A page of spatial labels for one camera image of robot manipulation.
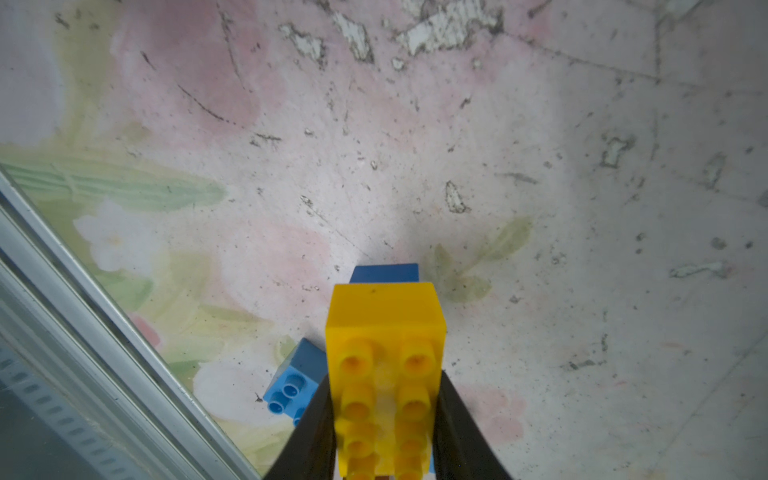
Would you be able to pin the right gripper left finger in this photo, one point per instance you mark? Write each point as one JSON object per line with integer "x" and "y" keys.
{"x": 310, "y": 452}

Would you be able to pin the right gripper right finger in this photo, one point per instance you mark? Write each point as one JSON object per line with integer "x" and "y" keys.
{"x": 460, "y": 451}

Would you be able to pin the light blue long lego brick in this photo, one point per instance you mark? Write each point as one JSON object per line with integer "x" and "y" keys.
{"x": 296, "y": 381}

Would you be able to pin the yellow long lego brick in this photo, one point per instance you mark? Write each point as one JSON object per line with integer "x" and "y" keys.
{"x": 385, "y": 346}

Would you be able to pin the dark blue square lego brick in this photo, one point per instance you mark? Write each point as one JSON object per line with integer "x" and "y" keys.
{"x": 387, "y": 274}

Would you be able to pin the aluminium mounting rail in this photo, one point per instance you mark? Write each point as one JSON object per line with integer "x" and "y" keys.
{"x": 75, "y": 359}

